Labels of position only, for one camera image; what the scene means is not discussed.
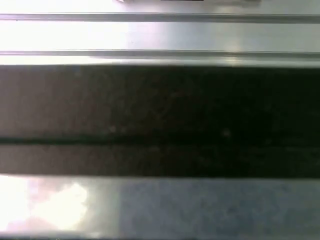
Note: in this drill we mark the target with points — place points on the black PC case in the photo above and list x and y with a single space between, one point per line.
160 112

